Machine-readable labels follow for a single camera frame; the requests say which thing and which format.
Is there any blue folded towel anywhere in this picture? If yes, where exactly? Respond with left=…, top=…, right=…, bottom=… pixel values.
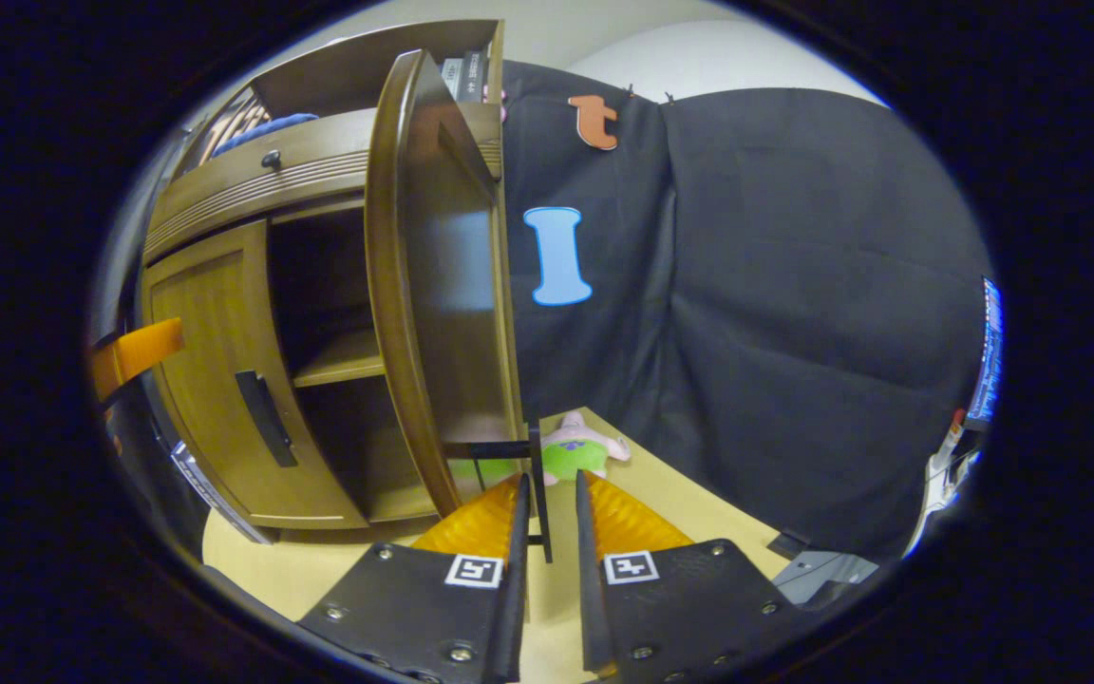
left=213, top=113, right=320, bottom=158

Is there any black backdrop cloth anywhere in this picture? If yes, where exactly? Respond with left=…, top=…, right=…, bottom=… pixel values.
left=500, top=59, right=994, bottom=561

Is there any wooden double-door shoe cabinet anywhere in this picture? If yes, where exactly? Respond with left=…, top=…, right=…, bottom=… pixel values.
left=141, top=19, right=529, bottom=544

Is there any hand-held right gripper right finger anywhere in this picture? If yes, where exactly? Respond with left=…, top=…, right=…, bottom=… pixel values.
left=575, top=470, right=809, bottom=684

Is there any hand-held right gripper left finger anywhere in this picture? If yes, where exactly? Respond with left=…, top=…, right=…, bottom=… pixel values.
left=298, top=473, right=532, bottom=684

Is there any wooden inner cabinet shelf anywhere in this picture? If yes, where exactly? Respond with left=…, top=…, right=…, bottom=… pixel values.
left=292, top=330, right=387, bottom=389

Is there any blue printed panel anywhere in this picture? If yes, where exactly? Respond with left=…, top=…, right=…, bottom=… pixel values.
left=965, top=275, right=1004, bottom=424

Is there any wooden cabinet door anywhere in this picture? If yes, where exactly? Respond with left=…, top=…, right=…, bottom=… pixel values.
left=364, top=49, right=529, bottom=519
left=143, top=220, right=369, bottom=530

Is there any grey box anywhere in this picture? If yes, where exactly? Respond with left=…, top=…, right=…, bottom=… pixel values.
left=770, top=532, right=880, bottom=606

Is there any pink and green plush toy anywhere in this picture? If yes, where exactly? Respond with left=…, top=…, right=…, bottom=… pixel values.
left=449, top=410, right=632, bottom=487

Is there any wooden cabinet drawer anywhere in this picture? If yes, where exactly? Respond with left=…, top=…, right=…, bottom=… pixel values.
left=143, top=103, right=502, bottom=267

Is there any black door handle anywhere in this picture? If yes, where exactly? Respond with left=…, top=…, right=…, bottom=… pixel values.
left=235, top=370, right=299, bottom=468
left=443, top=425, right=553, bottom=563

